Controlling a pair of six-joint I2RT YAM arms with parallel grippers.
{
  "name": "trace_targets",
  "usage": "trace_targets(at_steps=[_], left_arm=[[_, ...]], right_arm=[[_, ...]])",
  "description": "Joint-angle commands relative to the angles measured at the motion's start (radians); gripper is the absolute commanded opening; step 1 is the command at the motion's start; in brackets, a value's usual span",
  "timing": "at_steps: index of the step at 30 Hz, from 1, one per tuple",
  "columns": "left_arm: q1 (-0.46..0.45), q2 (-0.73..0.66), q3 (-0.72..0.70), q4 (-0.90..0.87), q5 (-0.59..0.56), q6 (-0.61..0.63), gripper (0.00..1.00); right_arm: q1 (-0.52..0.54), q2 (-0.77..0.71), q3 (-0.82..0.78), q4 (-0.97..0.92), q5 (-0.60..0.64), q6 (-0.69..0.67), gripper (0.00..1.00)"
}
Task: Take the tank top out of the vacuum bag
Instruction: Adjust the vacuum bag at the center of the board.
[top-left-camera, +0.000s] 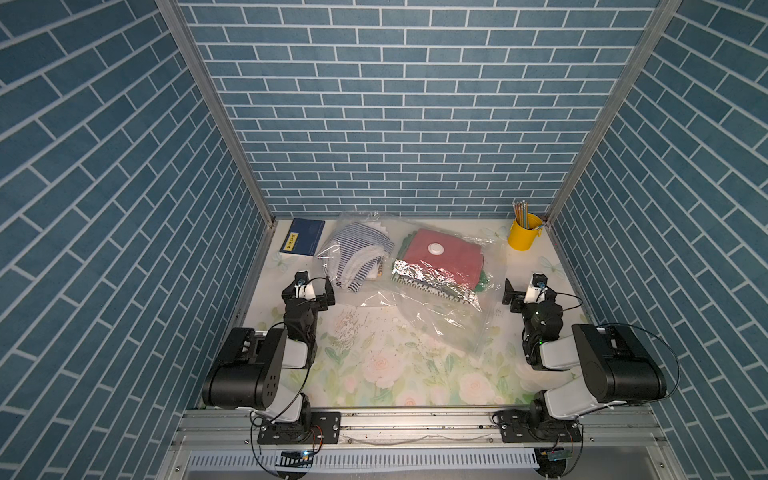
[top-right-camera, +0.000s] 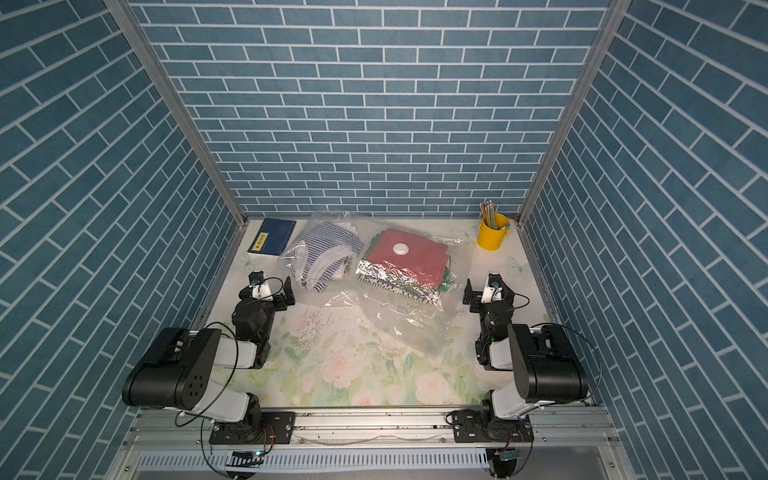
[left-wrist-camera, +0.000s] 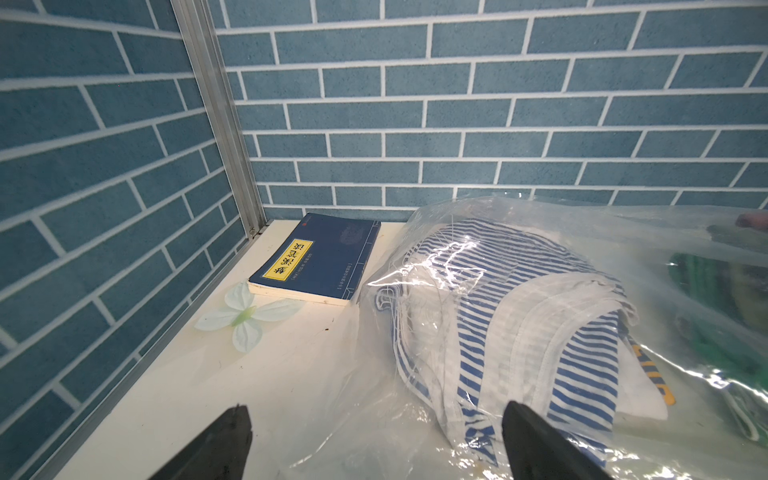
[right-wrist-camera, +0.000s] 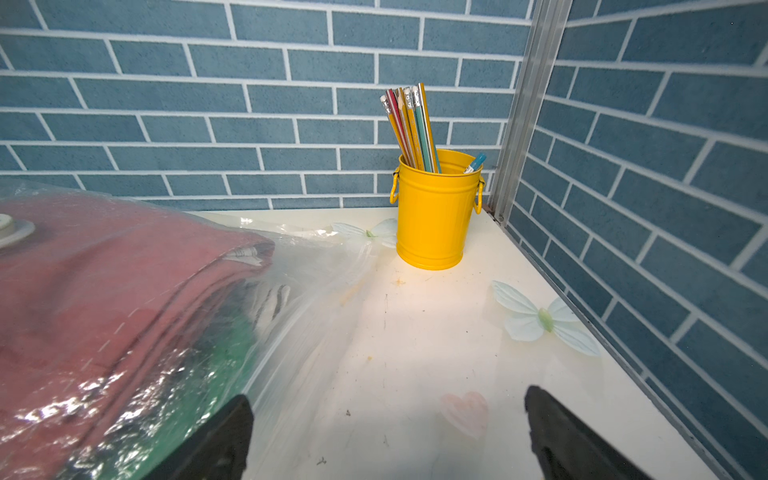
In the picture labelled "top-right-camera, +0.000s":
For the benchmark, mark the red garment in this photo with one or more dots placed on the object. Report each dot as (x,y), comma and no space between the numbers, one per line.
(414,255)

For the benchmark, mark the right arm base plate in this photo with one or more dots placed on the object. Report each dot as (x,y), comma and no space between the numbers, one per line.
(475,426)

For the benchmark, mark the yellow pencil cup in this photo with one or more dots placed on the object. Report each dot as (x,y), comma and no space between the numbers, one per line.
(492,232)

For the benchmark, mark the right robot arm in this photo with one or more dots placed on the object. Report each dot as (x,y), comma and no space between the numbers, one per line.
(544,364)

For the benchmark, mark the bright green garment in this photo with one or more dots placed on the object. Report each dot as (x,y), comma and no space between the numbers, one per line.
(448,281)

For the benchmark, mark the clear bag with striped clothes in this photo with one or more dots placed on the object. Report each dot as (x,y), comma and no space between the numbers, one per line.
(324,250)

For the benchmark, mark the dark blue book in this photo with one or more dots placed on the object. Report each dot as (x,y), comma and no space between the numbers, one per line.
(272,237)

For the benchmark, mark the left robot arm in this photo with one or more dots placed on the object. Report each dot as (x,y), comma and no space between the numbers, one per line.
(175,371)

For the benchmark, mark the coloured pencils bundle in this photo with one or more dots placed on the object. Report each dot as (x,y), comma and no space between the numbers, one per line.
(488,210)

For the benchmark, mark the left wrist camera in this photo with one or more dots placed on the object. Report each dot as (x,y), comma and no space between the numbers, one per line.
(256,279)

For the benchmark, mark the aluminium rail frame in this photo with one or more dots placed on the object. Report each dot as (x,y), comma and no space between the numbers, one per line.
(570,442)

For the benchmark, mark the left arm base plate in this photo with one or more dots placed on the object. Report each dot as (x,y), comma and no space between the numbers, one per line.
(272,428)

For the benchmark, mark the clear vacuum bag with valve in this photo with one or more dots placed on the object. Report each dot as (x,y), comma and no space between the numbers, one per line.
(418,316)

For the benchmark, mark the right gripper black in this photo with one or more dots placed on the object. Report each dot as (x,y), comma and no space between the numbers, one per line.
(471,295)

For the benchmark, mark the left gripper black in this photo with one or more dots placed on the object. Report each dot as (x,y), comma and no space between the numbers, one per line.
(288,296)

